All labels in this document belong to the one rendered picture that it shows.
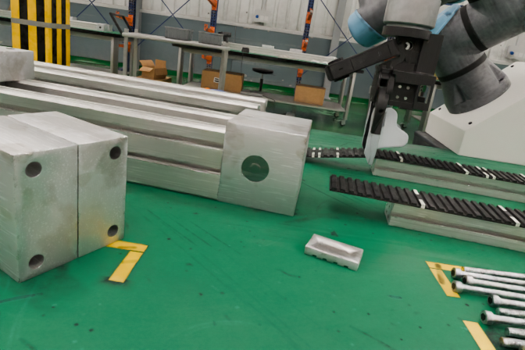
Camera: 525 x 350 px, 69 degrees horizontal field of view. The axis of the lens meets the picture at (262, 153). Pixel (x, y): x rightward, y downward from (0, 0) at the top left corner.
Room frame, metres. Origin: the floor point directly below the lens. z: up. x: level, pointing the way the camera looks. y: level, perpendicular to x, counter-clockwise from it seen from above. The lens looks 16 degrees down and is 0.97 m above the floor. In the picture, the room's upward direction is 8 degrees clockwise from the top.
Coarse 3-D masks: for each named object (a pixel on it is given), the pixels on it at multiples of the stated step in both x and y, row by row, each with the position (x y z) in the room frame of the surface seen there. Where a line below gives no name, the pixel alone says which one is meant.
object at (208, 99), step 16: (48, 64) 0.74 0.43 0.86; (48, 80) 0.66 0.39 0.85; (64, 80) 0.65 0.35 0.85; (80, 80) 0.64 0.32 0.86; (96, 80) 0.64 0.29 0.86; (112, 80) 0.65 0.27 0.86; (128, 80) 0.71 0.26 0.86; (144, 80) 0.71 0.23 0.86; (144, 96) 0.63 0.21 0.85; (160, 96) 0.62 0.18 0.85; (176, 96) 0.62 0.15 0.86; (192, 96) 0.62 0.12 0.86; (208, 96) 0.63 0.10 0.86; (224, 96) 0.68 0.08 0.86; (240, 96) 0.68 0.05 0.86
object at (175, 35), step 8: (112, 16) 3.28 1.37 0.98; (128, 24) 3.78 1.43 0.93; (120, 32) 3.29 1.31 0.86; (128, 32) 3.32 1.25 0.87; (136, 32) 3.78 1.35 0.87; (168, 32) 3.48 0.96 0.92; (176, 32) 3.49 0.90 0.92; (184, 32) 3.49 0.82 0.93; (192, 32) 3.77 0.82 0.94; (200, 32) 3.43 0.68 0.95; (208, 32) 3.44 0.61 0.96; (136, 40) 3.78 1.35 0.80; (152, 40) 3.32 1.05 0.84; (160, 40) 3.33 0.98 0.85; (168, 40) 3.34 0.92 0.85; (176, 40) 3.36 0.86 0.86; (184, 40) 3.49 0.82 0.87; (200, 40) 3.44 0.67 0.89; (208, 40) 3.45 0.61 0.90; (216, 40) 3.46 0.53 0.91; (136, 48) 3.78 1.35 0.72; (216, 48) 3.42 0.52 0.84; (224, 48) 3.43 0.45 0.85; (136, 56) 3.78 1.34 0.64; (224, 56) 3.44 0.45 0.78; (136, 64) 3.79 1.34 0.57; (224, 64) 3.44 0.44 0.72; (136, 72) 3.81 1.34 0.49; (224, 72) 3.45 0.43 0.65; (224, 80) 3.45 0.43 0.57
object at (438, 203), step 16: (336, 176) 0.46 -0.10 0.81; (352, 192) 0.42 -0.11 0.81; (368, 192) 0.42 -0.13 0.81; (384, 192) 0.43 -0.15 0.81; (400, 192) 0.44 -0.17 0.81; (416, 192) 0.44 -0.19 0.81; (432, 208) 0.40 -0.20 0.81; (448, 208) 0.41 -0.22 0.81; (464, 208) 0.41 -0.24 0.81; (480, 208) 0.42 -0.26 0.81; (496, 208) 0.43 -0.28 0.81; (512, 224) 0.39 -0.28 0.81
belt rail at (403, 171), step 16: (384, 160) 0.60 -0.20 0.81; (384, 176) 0.60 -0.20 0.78; (400, 176) 0.60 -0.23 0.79; (416, 176) 0.59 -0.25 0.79; (432, 176) 0.60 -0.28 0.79; (448, 176) 0.59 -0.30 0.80; (464, 176) 0.58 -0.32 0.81; (480, 192) 0.58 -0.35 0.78; (496, 192) 0.58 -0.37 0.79; (512, 192) 0.58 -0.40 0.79
